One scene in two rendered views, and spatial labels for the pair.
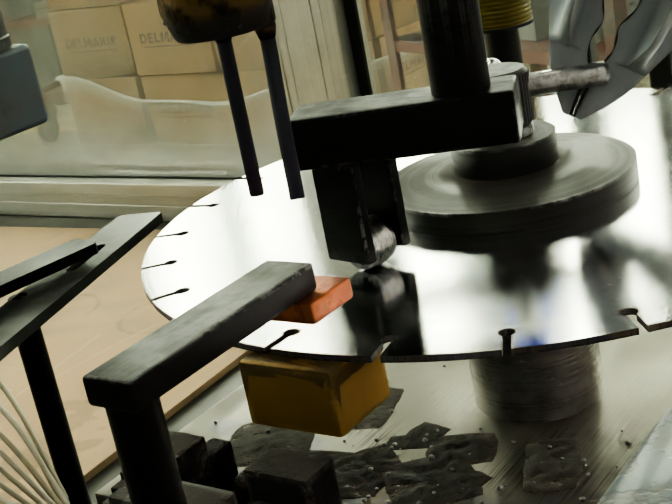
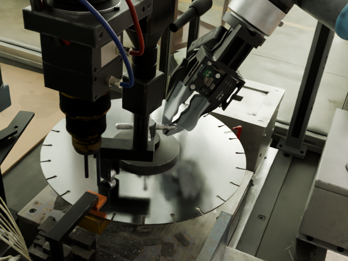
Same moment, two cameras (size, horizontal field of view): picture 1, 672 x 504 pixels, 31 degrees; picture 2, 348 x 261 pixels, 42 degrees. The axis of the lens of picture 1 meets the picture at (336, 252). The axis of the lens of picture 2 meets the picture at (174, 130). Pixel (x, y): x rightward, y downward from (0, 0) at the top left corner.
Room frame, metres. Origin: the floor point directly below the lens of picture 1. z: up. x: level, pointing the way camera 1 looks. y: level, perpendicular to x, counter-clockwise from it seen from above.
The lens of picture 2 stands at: (-0.07, 0.05, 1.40)
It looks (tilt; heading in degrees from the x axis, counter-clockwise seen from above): 34 degrees down; 343
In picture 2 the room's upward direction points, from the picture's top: 6 degrees clockwise
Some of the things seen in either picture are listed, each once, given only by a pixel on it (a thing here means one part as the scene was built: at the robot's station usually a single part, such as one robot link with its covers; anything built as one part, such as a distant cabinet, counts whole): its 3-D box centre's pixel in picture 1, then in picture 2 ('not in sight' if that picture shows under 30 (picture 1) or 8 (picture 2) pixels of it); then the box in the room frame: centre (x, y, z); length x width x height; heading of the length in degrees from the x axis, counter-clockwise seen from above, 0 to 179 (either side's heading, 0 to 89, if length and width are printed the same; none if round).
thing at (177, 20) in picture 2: not in sight; (178, 9); (0.45, -0.10, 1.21); 0.08 x 0.06 x 0.03; 142
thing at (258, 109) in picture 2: not in sight; (231, 124); (0.74, -0.33, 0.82); 0.18 x 0.18 x 0.15; 52
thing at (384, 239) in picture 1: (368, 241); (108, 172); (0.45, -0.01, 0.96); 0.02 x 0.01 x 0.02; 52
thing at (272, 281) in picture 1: (239, 403); (76, 229); (0.36, 0.04, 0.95); 0.10 x 0.03 x 0.07; 142
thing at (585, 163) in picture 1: (505, 162); (145, 143); (0.51, -0.08, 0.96); 0.11 x 0.11 x 0.03
